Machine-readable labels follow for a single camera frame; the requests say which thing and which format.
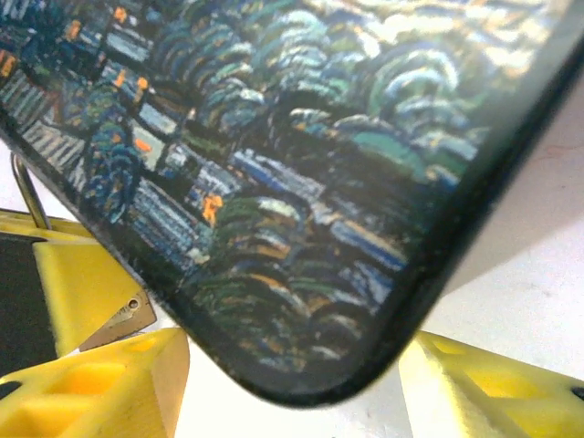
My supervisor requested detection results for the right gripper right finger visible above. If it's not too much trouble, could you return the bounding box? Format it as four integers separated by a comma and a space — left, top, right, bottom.
398, 329, 584, 438

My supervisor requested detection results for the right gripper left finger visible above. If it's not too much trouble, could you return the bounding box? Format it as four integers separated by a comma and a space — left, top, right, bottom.
0, 327, 192, 438

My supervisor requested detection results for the small brass padlock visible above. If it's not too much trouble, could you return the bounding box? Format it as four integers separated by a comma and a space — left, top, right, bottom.
10, 152, 159, 353

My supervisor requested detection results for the starry night painted box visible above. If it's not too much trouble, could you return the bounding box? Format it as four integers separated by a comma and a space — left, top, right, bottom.
0, 0, 584, 408

